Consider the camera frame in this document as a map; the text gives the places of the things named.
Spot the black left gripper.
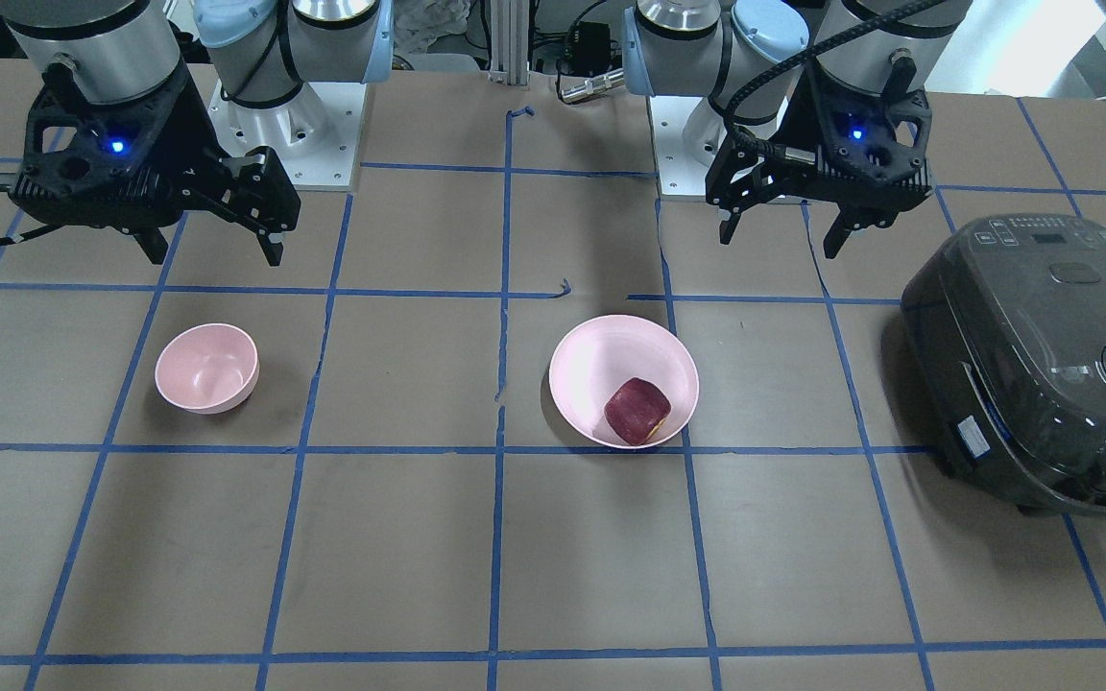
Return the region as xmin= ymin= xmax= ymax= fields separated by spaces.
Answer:
xmin=705 ymin=65 xmax=933 ymax=259

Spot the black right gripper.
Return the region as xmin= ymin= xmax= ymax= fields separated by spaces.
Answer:
xmin=9 ymin=64 xmax=301 ymax=266

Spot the red apple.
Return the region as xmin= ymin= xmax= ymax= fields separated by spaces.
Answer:
xmin=603 ymin=377 xmax=672 ymax=446

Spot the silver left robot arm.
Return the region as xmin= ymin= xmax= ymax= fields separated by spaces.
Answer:
xmin=622 ymin=1 xmax=971 ymax=258

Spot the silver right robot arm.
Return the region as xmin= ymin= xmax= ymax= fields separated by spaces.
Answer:
xmin=0 ymin=1 xmax=394 ymax=266

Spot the small pink bowl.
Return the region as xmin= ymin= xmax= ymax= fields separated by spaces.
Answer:
xmin=154 ymin=323 xmax=260 ymax=415

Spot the silver metal connector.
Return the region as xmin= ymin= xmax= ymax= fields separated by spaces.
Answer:
xmin=556 ymin=67 xmax=626 ymax=105

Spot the dark grey rice cooker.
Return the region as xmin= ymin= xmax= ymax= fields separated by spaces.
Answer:
xmin=901 ymin=213 xmax=1106 ymax=520

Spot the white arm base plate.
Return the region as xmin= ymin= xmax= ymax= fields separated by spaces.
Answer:
xmin=209 ymin=83 xmax=369 ymax=192
xmin=648 ymin=96 xmax=726 ymax=202

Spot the aluminium frame post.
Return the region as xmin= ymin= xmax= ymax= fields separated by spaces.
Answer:
xmin=488 ymin=0 xmax=531 ymax=90

